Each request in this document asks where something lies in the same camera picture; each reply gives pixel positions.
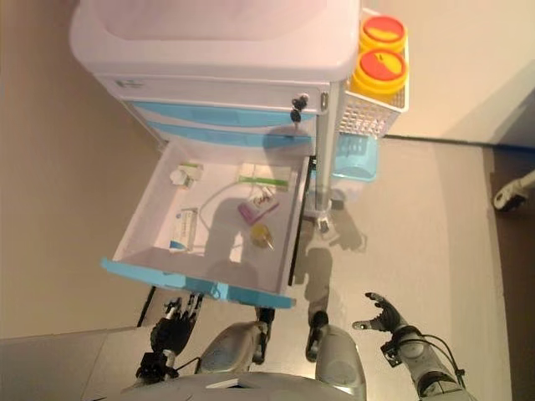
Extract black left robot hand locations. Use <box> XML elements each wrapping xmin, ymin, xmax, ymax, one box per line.
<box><xmin>150</xmin><ymin>292</ymin><xmax>206</xmax><ymax>354</ymax></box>

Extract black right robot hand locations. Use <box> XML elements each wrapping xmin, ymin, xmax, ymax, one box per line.
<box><xmin>352</xmin><ymin>292</ymin><xmax>409</xmax><ymax>335</ymax></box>

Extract clear bottle of yellow capsules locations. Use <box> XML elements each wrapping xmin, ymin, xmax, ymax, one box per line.
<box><xmin>249</xmin><ymin>223</ymin><xmax>277</xmax><ymax>251</ymax></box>

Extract blue front medicine drawer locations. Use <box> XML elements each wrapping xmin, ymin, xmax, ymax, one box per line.
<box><xmin>99</xmin><ymin>140</ymin><xmax>313</xmax><ymax>309</ymax></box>

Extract white and blue medicine box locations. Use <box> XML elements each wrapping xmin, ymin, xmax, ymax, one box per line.
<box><xmin>169</xmin><ymin>205</ymin><xmax>200</xmax><ymax>254</ymax></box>

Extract purple and white medicine box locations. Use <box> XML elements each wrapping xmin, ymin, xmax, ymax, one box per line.
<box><xmin>237</xmin><ymin>187</ymin><xmax>281</xmax><ymax>227</ymax></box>

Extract green and white medicine box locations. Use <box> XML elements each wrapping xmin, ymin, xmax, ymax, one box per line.
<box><xmin>237</xmin><ymin>162</ymin><xmax>294</xmax><ymax>193</ymax></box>

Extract blue front cart drawer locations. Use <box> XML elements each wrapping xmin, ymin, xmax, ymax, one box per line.
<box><xmin>127</xmin><ymin>99</ymin><xmax>318</xmax><ymax>129</ymax></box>
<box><xmin>150</xmin><ymin>120</ymin><xmax>314</xmax><ymax>150</ymax></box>

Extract grey left robot leg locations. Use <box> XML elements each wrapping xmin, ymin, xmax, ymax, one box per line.
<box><xmin>196</xmin><ymin>307</ymin><xmax>277</xmax><ymax>376</ymax></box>

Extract grey robot leg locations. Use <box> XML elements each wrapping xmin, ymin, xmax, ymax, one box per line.
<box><xmin>196</xmin><ymin>307</ymin><xmax>277</xmax><ymax>376</ymax></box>
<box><xmin>304</xmin><ymin>309</ymin><xmax>365</xmax><ymax>396</ymax></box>

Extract grey right robot leg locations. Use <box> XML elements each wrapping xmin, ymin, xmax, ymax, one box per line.
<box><xmin>304</xmin><ymin>309</ymin><xmax>365</xmax><ymax>396</ymax></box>

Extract grey robot torso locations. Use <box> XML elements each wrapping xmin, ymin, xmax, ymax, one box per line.
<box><xmin>120</xmin><ymin>371</ymin><xmax>335</xmax><ymax>401</ymax></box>

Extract white tube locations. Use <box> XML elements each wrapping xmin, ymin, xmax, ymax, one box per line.
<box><xmin>198</xmin><ymin>183</ymin><xmax>261</xmax><ymax>256</ymax></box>

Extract translucent plastic bin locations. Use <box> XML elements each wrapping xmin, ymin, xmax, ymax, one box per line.
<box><xmin>307</xmin><ymin>175</ymin><xmax>364</xmax><ymax>206</ymax></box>

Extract light blue waste bin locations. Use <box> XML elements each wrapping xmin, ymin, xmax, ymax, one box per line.
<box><xmin>332</xmin><ymin>134</ymin><xmax>381</xmax><ymax>184</ymax></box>

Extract white mesh cart basket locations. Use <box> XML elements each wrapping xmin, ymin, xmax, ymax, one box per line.
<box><xmin>336</xmin><ymin>8</ymin><xmax>410</xmax><ymax>140</ymax></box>

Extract black cart keys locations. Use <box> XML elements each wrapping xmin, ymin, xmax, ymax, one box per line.
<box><xmin>290</xmin><ymin>94</ymin><xmax>311</xmax><ymax>126</ymax></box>

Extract yellow red-lid sharps container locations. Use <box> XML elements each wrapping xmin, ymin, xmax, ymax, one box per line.
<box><xmin>349</xmin><ymin>48</ymin><xmax>409</xmax><ymax>98</ymax></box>
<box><xmin>359</xmin><ymin>14</ymin><xmax>409</xmax><ymax>54</ymax></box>

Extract white medical cart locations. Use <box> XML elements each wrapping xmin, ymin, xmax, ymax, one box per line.
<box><xmin>69</xmin><ymin>0</ymin><xmax>364</xmax><ymax>235</ymax></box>

